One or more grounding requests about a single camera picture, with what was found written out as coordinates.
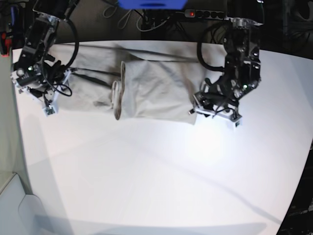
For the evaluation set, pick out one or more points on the blue box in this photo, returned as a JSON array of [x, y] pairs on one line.
[[152, 4]]

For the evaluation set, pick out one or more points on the beige t-shirt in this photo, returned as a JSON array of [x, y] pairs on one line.
[[136, 79]]

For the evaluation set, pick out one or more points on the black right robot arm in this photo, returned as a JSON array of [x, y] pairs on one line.
[[41, 35]]

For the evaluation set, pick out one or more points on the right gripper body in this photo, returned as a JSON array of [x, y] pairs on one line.
[[40, 78]]

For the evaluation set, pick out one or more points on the black power strip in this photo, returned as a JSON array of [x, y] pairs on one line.
[[204, 14]]

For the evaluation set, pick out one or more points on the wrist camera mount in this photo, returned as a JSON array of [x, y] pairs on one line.
[[217, 115], [46, 95]]

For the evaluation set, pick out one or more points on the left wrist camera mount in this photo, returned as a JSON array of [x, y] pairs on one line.
[[217, 115]]

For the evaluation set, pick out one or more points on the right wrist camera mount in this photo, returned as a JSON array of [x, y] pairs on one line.
[[46, 95]]

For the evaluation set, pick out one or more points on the red and black clamp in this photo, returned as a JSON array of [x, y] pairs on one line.
[[5, 43]]

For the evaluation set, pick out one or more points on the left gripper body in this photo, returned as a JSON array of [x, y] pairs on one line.
[[232, 88]]

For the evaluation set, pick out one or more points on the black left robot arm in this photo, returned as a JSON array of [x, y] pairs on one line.
[[241, 70]]

